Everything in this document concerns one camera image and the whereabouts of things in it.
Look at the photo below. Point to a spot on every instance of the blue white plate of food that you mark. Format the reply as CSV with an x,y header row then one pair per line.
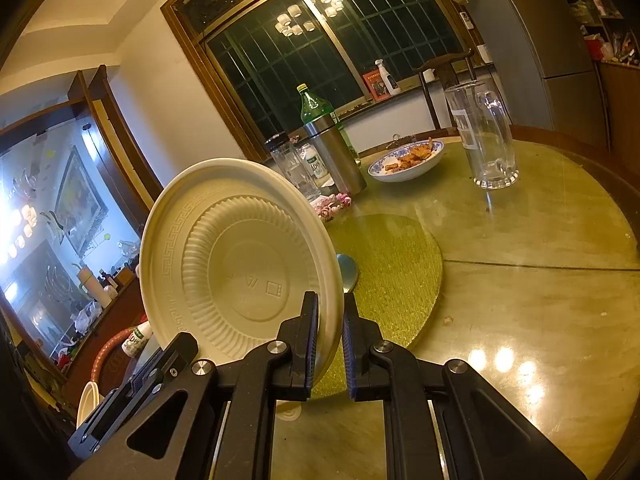
x,y
407,165

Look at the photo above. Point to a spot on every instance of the gold glitter round mat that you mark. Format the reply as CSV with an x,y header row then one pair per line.
x,y
395,270

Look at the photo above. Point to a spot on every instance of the white spray bottle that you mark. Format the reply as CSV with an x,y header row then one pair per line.
x,y
387,77

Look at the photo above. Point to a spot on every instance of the glass beer mug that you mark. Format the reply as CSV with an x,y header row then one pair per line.
x,y
487,140

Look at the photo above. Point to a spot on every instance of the pink flower decoration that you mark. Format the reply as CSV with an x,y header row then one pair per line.
x,y
332,206

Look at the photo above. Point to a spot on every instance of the metal spoon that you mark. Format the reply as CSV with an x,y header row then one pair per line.
x,y
348,272

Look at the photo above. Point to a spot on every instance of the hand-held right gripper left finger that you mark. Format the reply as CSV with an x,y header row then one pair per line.
x,y
312,355

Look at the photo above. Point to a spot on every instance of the steel thermos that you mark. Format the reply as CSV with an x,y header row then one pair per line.
x,y
335,160

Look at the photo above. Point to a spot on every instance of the wooden framed window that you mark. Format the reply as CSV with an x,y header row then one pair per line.
x,y
320,35

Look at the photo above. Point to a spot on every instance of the wooden shelf unit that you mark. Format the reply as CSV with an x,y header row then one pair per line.
x,y
600,5

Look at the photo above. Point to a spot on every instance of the red box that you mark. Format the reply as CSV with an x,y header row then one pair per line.
x,y
374,85

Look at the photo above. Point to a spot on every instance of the white milk bottle green label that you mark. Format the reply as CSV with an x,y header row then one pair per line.
x,y
136,341

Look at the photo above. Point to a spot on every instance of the wooden chair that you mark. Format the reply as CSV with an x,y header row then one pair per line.
x,y
440,75

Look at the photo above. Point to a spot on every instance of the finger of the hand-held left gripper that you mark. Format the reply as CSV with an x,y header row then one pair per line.
x,y
145,375

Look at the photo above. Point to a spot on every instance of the grey refrigerator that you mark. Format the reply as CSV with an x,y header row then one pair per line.
x,y
540,35

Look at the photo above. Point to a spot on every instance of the tall white printed container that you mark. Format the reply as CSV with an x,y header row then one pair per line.
x,y
316,162

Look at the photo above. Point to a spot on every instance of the green plastic bottle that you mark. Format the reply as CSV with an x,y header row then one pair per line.
x,y
312,107

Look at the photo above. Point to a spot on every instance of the wooden sideboard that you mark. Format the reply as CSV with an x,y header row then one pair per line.
x,y
120,305

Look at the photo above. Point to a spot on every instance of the clear bottle black lid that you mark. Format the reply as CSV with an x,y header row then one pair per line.
x,y
290,170

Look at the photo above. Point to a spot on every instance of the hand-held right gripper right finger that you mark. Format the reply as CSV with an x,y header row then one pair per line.
x,y
350,360

